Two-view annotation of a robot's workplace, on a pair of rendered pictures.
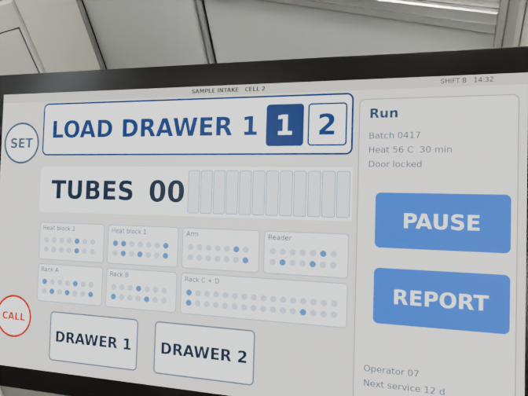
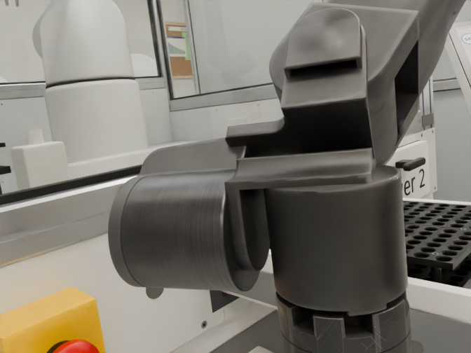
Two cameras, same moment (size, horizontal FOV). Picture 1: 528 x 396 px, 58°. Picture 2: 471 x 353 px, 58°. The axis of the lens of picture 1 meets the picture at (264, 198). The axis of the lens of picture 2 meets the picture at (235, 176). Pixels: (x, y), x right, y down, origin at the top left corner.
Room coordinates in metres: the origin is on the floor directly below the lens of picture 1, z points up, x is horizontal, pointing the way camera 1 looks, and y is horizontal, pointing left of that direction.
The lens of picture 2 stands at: (-0.58, 1.12, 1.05)
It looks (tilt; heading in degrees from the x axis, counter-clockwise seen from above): 9 degrees down; 348
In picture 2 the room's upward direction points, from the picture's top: 7 degrees counter-clockwise
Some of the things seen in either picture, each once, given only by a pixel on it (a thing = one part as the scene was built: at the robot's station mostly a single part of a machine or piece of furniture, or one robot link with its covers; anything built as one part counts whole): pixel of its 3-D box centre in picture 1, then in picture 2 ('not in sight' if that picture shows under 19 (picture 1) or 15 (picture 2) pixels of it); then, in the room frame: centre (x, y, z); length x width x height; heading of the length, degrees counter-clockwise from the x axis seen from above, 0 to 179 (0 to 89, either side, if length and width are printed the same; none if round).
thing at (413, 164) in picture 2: not in sight; (408, 164); (0.09, 0.66, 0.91); 0.07 x 0.04 x 0.01; 123
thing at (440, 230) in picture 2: not in sight; (376, 246); (-0.16, 0.88, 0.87); 0.22 x 0.18 x 0.06; 33
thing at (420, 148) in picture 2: not in sight; (394, 181); (0.12, 0.68, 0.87); 0.29 x 0.02 x 0.11; 123
